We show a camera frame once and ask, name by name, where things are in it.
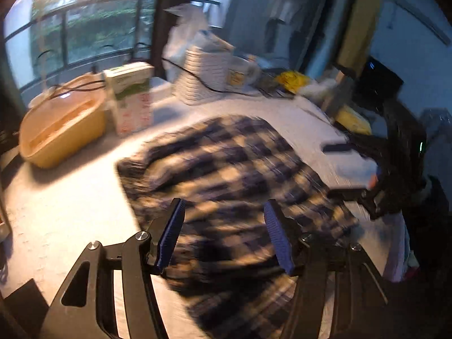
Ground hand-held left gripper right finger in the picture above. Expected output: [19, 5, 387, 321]
[264, 199, 390, 339]

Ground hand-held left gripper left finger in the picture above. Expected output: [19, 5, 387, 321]
[40, 198, 186, 339]

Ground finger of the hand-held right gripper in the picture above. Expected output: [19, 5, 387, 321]
[327, 186, 371, 203]
[322, 143, 370, 157]

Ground plaid pants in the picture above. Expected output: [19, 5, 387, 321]
[116, 115, 361, 338]

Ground blue and white packet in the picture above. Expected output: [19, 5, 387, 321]
[337, 160, 379, 186]

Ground yellow sponge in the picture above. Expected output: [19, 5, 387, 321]
[335, 108, 373, 135]

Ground black box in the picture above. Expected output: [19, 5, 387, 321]
[353, 56, 405, 105]

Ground yellow wrapper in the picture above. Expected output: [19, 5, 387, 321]
[275, 71, 312, 94]

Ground white mug with yellow print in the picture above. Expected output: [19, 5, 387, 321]
[226, 56, 262, 87]

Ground white and green carton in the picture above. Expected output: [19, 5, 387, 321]
[104, 61, 156, 137]

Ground white woven basket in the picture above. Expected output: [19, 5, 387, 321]
[173, 44, 234, 105]

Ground yellow plastic tub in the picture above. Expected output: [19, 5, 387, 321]
[19, 85, 108, 169]

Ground clear plastic bag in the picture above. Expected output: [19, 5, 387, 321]
[163, 3, 213, 78]

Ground black balcony railing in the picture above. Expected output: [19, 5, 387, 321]
[5, 0, 223, 90]

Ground black cable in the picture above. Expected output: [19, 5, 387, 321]
[162, 58, 262, 97]

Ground dark window post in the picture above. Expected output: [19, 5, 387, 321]
[151, 0, 199, 78]

